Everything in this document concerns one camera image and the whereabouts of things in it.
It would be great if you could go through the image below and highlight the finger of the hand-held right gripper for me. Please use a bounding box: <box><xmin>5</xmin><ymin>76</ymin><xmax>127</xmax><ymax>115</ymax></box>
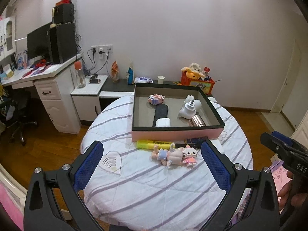
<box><xmin>272</xmin><ymin>130</ymin><xmax>308</xmax><ymax>153</ymax></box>
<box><xmin>260</xmin><ymin>132</ymin><xmax>300</xmax><ymax>165</ymax></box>

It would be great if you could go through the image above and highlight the clear bottle with orange cap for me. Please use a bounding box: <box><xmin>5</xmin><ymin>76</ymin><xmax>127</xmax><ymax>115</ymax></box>
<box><xmin>74</xmin><ymin>61</ymin><xmax>86</xmax><ymax>88</ymax></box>

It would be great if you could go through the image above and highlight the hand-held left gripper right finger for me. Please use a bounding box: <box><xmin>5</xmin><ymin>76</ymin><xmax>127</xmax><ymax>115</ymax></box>
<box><xmin>201</xmin><ymin>140</ymin><xmax>281</xmax><ymax>231</ymax></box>

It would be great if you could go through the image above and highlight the orange snack bag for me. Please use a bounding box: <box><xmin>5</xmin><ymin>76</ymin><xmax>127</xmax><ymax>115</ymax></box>
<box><xmin>111</xmin><ymin>60</ymin><xmax>120</xmax><ymax>83</ymax></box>

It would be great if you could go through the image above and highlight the pink and black storage box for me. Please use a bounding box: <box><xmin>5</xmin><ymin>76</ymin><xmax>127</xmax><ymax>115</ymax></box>
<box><xmin>132</xmin><ymin>83</ymin><xmax>225</xmax><ymax>142</ymax></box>

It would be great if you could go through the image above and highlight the black office chair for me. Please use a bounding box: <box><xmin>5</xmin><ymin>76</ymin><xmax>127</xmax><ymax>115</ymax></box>
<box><xmin>0</xmin><ymin>94</ymin><xmax>38</xmax><ymax>146</ymax></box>

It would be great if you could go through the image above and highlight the dark blue small case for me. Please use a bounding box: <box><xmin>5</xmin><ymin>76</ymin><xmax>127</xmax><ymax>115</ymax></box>
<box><xmin>185</xmin><ymin>136</ymin><xmax>210</xmax><ymax>147</ymax></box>

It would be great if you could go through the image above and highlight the white wall socket strip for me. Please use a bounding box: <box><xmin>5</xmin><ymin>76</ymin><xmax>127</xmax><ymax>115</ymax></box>
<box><xmin>91</xmin><ymin>44</ymin><xmax>113</xmax><ymax>53</ymax></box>

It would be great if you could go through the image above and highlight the round table striped cloth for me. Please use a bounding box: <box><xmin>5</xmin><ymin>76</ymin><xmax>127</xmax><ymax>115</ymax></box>
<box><xmin>80</xmin><ymin>94</ymin><xmax>253</xmax><ymax>227</ymax></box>

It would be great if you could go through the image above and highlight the black speaker box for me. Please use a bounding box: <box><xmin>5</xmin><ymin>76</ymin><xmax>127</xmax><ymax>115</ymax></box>
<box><xmin>53</xmin><ymin>3</ymin><xmax>74</xmax><ymax>24</ymax></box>

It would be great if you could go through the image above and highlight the white desk with drawers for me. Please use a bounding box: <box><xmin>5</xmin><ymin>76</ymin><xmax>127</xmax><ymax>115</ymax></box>
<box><xmin>0</xmin><ymin>53</ymin><xmax>83</xmax><ymax>134</ymax></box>

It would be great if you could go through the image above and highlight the yellow highlighter pen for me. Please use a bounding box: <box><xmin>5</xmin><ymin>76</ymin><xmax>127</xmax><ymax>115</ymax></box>
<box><xmin>137</xmin><ymin>140</ymin><xmax>176</xmax><ymax>151</ymax></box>

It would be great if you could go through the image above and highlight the orange toy crate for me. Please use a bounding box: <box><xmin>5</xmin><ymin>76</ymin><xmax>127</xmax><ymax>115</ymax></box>
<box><xmin>180</xmin><ymin>73</ymin><xmax>215</xmax><ymax>95</ymax></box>

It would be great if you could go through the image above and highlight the black remote control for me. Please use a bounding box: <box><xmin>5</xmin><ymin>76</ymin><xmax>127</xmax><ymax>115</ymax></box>
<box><xmin>152</xmin><ymin>105</ymin><xmax>169</xmax><ymax>127</ymax></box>

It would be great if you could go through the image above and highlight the wet wipes packet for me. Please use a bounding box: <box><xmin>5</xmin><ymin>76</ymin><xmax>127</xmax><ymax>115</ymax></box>
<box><xmin>134</xmin><ymin>76</ymin><xmax>154</xmax><ymax>84</ymax></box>

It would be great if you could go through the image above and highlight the pastel building block toy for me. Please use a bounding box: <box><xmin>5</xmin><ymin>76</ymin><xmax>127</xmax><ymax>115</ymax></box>
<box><xmin>148</xmin><ymin>94</ymin><xmax>165</xmax><ymax>105</ymax></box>

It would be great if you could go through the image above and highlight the person's right hand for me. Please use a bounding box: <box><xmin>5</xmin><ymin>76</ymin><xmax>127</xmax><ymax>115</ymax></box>
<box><xmin>278</xmin><ymin>180</ymin><xmax>294</xmax><ymax>204</ymax></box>

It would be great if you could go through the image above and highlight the white earbuds case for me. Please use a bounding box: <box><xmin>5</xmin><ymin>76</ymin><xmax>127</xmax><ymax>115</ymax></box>
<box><xmin>155</xmin><ymin>118</ymin><xmax>171</xmax><ymax>127</ymax></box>

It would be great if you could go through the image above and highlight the black computer tower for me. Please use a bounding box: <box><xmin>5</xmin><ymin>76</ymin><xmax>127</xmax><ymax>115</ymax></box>
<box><xmin>49</xmin><ymin>23</ymin><xmax>77</xmax><ymax>64</ymax></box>

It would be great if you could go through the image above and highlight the blue and white box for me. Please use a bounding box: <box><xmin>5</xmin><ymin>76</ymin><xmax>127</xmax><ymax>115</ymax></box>
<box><xmin>17</xmin><ymin>50</ymin><xmax>28</xmax><ymax>69</ymax></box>

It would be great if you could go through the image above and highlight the white plug adapter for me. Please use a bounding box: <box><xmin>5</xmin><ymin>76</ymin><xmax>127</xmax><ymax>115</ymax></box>
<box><xmin>178</xmin><ymin>95</ymin><xmax>202</xmax><ymax>120</ymax></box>

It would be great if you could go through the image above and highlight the black computer monitor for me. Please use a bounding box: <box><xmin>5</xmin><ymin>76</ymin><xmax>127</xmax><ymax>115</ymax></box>
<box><xmin>27</xmin><ymin>22</ymin><xmax>52</xmax><ymax>60</ymax></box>

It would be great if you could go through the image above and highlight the dark grey low table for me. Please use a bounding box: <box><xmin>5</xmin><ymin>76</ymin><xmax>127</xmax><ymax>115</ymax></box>
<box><xmin>99</xmin><ymin>78</ymin><xmax>136</xmax><ymax>106</ymax></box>

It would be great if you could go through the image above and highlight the pink cat block figure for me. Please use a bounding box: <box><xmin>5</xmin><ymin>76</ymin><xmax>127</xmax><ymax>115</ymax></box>
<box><xmin>181</xmin><ymin>145</ymin><xmax>198</xmax><ymax>166</ymax></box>

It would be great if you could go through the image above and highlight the blue and white bag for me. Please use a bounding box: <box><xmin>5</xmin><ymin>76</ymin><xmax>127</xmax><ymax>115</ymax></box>
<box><xmin>127</xmin><ymin>61</ymin><xmax>135</xmax><ymax>85</ymax></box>

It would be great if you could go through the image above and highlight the white glass door cabinet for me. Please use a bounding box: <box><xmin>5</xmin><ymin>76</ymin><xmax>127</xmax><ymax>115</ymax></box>
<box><xmin>0</xmin><ymin>14</ymin><xmax>16</xmax><ymax>62</ymax></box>

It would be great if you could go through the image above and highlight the pink blanket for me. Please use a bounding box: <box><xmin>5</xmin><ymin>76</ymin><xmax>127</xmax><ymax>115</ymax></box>
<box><xmin>0</xmin><ymin>183</ymin><xmax>24</xmax><ymax>231</ymax></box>

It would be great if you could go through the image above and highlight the small baby doll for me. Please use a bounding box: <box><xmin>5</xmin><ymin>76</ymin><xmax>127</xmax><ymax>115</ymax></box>
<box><xmin>151</xmin><ymin>143</ymin><xmax>184</xmax><ymax>169</ymax></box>

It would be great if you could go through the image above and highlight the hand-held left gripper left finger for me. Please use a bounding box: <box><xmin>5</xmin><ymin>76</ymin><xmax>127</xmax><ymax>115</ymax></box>
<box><xmin>23</xmin><ymin>140</ymin><xmax>104</xmax><ymax>231</ymax></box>

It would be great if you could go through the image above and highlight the rose gold cylinder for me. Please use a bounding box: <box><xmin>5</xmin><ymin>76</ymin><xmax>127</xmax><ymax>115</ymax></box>
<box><xmin>189</xmin><ymin>115</ymin><xmax>207</xmax><ymax>127</ymax></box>

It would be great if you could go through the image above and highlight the yellow and white plush toy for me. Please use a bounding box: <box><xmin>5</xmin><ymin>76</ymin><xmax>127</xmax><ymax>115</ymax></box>
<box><xmin>181</xmin><ymin>63</ymin><xmax>206</xmax><ymax>80</ymax></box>

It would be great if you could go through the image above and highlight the white door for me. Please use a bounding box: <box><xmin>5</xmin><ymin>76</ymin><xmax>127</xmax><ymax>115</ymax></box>
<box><xmin>272</xmin><ymin>37</ymin><xmax>302</xmax><ymax>113</ymax></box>

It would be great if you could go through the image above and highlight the white bedside cabinet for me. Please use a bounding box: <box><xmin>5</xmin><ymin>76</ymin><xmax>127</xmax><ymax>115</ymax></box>
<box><xmin>70</xmin><ymin>74</ymin><xmax>109</xmax><ymax>122</ymax></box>

